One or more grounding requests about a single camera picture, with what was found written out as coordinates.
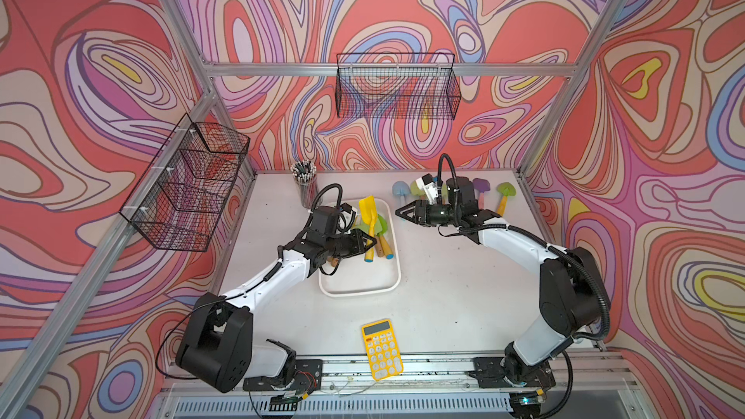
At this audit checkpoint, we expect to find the purple shovel pink handle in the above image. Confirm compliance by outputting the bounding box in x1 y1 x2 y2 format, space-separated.
473 178 491 210

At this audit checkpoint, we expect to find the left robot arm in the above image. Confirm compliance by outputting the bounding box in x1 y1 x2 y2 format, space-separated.
176 203 376 393

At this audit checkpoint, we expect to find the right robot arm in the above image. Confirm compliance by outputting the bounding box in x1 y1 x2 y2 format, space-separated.
396 175 611 387

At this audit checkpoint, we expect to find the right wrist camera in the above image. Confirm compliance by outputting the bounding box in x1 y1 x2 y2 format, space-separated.
415 174 440 205

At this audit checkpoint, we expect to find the pencil cup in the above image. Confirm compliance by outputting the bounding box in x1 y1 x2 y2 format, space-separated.
291 160 317 209

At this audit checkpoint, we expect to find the black wire basket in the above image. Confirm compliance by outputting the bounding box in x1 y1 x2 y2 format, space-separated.
335 50 462 120
120 114 250 252

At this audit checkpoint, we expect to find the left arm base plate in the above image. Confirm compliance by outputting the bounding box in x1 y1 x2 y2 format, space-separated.
243 358 324 394

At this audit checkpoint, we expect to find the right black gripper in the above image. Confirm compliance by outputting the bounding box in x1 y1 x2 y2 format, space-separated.
396 200 461 226

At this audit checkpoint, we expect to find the yellow calculator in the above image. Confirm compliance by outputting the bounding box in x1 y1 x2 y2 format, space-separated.
361 319 404 382

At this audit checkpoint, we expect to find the left black wire basket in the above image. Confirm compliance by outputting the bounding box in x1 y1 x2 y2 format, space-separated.
120 114 250 252

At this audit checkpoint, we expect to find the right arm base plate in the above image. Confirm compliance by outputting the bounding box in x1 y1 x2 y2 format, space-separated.
466 356 556 389

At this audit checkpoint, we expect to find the back black wire basket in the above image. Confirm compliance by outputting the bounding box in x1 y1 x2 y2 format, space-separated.
335 50 462 120

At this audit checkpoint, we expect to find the green shovel yellow handle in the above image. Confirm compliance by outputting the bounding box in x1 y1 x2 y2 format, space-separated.
374 215 394 259
496 182 516 216

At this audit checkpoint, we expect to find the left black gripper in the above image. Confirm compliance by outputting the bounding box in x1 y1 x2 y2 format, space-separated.
323 229 378 259

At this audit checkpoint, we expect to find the white storage box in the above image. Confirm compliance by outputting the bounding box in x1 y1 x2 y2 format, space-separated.
316 198 403 298

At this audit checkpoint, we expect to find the light blue shovel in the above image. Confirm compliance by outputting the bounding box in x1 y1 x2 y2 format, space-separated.
392 180 411 205

